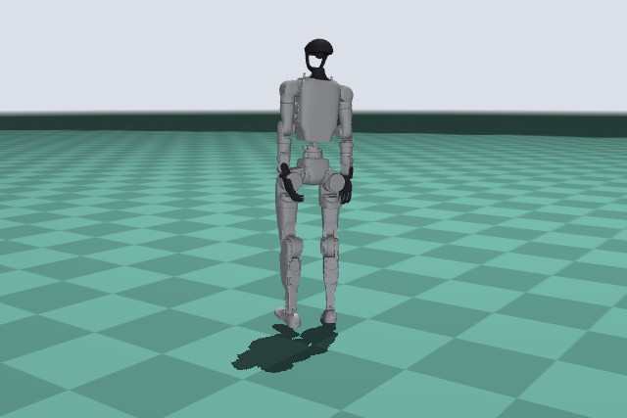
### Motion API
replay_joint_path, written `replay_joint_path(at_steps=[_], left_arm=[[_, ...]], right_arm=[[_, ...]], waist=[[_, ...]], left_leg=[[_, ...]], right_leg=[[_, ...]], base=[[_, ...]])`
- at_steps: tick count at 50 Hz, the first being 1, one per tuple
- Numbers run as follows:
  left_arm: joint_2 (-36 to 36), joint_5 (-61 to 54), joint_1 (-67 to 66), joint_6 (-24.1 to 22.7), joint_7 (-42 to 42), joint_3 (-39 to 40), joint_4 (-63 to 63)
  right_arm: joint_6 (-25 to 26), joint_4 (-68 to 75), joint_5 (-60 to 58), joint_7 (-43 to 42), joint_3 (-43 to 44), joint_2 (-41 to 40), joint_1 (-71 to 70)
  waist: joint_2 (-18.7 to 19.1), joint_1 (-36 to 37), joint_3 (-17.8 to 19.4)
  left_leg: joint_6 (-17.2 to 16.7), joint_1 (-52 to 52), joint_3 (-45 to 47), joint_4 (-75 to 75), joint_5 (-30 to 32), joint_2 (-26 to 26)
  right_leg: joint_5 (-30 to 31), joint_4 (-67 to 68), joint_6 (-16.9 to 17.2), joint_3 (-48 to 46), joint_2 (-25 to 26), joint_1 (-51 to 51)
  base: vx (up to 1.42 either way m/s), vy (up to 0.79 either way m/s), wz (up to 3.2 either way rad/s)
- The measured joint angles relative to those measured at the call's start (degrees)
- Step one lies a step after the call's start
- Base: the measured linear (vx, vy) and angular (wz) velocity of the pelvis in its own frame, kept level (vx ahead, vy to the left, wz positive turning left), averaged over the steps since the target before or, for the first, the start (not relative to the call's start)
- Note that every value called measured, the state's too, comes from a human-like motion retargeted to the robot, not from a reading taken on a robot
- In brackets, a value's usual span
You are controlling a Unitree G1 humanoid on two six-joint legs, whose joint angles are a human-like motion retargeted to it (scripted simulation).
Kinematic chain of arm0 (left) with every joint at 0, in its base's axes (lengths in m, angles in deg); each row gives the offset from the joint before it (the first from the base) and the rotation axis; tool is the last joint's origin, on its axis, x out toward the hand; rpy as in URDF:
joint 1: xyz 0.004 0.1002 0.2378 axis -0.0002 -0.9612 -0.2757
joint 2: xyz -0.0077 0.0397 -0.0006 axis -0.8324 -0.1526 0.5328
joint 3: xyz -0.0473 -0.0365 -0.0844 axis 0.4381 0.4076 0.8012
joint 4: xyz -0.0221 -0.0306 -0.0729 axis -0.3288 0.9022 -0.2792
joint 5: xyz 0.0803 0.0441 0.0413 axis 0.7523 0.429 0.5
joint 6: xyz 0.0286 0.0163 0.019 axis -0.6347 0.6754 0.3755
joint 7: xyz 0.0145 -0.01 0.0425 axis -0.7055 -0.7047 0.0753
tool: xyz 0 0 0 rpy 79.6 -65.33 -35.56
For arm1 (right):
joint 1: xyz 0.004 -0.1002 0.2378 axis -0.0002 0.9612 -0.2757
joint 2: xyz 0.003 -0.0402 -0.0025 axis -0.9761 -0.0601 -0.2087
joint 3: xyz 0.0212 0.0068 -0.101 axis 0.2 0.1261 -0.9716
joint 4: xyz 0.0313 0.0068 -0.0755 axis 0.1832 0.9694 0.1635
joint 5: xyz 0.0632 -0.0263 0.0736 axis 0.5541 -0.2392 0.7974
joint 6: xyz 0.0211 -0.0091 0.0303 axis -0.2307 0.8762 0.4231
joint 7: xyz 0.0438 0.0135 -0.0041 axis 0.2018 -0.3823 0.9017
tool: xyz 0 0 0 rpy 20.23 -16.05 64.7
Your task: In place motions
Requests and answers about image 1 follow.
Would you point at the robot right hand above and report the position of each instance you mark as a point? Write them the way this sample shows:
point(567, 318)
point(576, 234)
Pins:
point(347, 190)

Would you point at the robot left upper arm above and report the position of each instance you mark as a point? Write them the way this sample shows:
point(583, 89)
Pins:
point(287, 90)

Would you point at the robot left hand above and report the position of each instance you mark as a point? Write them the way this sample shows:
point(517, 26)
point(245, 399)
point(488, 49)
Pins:
point(288, 184)

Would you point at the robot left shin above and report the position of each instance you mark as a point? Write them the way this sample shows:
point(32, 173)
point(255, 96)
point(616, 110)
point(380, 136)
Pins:
point(290, 268)

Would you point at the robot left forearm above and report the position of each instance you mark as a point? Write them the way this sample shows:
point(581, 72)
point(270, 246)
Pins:
point(284, 144)

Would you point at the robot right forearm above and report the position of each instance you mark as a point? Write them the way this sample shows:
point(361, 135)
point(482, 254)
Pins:
point(346, 153)

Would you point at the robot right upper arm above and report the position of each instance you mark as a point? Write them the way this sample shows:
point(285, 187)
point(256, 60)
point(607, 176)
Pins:
point(344, 130)

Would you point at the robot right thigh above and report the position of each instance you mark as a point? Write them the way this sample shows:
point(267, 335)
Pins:
point(330, 202)

